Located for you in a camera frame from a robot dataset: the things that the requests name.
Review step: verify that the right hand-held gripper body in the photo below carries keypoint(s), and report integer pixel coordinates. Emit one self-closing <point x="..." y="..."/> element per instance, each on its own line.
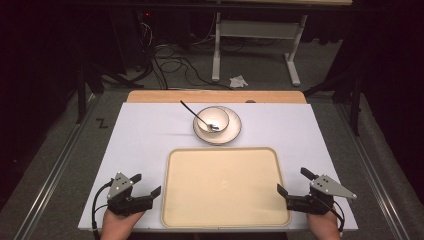
<point x="316" y="200"/>

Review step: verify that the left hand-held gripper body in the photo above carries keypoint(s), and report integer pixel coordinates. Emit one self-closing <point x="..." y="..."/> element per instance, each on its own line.
<point x="126" y="203"/>

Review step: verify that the beige plastic tray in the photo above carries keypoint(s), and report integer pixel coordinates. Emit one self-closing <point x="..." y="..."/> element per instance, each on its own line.
<point x="223" y="190"/>

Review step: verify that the white plate with dark rim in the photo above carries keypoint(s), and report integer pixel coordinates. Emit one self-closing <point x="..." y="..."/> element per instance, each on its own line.
<point x="233" y="131"/>

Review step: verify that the metal spoon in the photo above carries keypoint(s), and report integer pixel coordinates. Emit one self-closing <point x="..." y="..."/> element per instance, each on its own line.
<point x="195" y="114"/>

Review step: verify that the white bowl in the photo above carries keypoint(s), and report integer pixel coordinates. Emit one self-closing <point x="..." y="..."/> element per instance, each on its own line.
<point x="216" y="116"/>

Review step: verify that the person's left hand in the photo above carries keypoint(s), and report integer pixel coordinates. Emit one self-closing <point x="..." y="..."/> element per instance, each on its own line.
<point x="116" y="226"/>

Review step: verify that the person's right hand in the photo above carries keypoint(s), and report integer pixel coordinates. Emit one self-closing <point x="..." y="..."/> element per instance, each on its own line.
<point x="323" y="226"/>

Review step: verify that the white table cover sheet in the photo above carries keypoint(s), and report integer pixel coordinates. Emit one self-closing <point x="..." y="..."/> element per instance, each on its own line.
<point x="143" y="133"/>

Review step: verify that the black metal stand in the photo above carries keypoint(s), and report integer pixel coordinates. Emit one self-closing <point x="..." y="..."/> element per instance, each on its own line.
<point x="81" y="93"/>
<point x="356" y="100"/>

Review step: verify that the crumpled white paper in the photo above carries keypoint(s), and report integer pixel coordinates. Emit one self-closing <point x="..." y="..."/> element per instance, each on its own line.
<point x="238" y="81"/>

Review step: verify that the metal floor rail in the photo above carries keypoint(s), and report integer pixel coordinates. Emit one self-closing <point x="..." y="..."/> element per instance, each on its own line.
<point x="376" y="176"/>
<point x="53" y="176"/>

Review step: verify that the white metal desk frame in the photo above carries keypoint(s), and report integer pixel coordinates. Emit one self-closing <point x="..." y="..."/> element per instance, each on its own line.
<point x="253" y="29"/>

